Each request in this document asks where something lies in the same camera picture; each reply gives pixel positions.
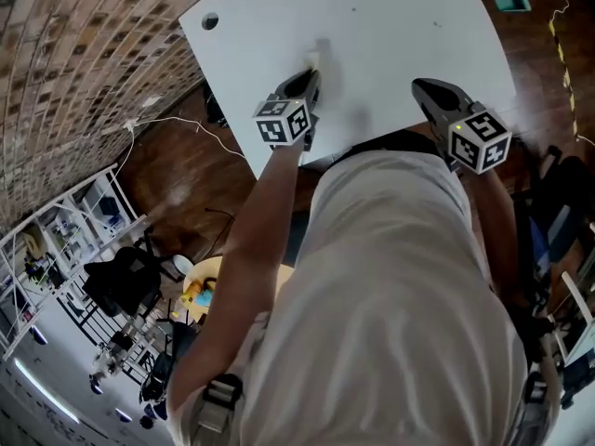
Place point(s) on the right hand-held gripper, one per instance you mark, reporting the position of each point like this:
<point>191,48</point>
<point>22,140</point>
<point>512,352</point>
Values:
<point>479,142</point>

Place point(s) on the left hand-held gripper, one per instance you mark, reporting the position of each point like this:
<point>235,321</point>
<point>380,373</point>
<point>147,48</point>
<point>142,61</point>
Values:
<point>281,126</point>

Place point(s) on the small cream object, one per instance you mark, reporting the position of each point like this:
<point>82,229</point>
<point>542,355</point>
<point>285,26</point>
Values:
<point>312,61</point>

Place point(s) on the person's right forearm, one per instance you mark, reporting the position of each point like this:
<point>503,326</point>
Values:
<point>497,221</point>

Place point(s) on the person's left forearm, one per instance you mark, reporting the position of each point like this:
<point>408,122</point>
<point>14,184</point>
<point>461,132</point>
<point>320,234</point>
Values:
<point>260,212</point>

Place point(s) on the white rectangular table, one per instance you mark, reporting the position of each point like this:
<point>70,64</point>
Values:
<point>381,35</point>

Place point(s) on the yellow black floor tape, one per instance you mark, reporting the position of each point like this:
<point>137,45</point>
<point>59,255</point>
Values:
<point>564,77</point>

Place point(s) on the person's white shirt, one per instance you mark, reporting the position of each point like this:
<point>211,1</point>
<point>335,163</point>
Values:
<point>386,295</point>

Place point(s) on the round wooden table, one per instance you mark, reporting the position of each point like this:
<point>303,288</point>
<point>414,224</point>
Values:
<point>207,270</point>

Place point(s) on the white bowl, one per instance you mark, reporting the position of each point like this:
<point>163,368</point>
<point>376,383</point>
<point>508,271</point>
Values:
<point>182,264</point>

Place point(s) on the yellow toy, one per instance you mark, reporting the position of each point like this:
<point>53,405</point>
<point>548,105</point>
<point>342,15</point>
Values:
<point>191,295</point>

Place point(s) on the black office chair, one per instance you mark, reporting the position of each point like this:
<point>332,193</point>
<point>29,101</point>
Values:
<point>121,279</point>

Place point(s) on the white metal shelf rack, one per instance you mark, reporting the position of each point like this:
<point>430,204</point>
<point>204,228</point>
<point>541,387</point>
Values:
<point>60,230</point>

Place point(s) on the black wheeled stand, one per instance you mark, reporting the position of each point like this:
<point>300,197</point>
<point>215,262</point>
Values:
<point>167,360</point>

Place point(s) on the long ceiling light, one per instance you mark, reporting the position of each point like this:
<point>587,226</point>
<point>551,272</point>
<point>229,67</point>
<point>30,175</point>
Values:
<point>46,390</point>

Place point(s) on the white wall adapter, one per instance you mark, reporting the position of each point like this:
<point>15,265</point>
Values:
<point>130,124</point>

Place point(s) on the white desk frame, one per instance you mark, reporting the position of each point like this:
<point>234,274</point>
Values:
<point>578,314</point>

